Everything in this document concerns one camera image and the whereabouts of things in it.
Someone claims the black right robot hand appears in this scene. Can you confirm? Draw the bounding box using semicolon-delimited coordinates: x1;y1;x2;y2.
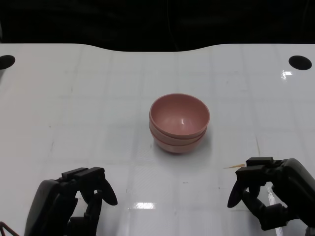
227;156;315;231

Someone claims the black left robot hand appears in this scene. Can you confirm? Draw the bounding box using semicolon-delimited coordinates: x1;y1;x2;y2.
24;167;118;236

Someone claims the pink plastic bowl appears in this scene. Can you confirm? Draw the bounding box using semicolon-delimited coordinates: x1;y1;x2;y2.
149;92;211;138
152;132;206;155
149;118;207;146

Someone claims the thin orange sliver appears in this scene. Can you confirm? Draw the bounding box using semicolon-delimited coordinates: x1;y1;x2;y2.
223;163;246;170

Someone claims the black round table grommet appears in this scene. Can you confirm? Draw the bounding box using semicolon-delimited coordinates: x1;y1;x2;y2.
0;55;16;70
288;55;313;71

